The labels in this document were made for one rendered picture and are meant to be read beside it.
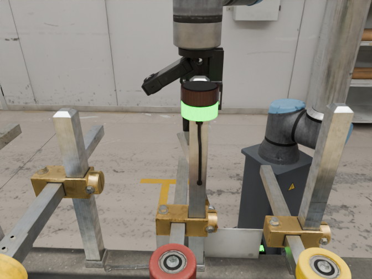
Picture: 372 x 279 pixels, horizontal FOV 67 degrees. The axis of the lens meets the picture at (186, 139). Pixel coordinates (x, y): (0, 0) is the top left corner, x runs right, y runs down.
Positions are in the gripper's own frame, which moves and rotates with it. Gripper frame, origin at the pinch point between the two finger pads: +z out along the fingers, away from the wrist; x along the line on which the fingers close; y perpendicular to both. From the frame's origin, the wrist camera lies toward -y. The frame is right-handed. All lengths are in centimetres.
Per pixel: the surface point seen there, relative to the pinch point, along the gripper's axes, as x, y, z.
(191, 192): -9.5, 1.6, 7.4
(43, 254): -6.4, -36.8, 31.1
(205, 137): -9.5, 4.0, -5.7
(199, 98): -15.6, 2.6, -15.2
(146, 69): 259, -54, 49
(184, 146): -0.3, -0.3, 1.6
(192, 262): -23.8, 2.0, 10.5
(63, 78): 259, -151, 60
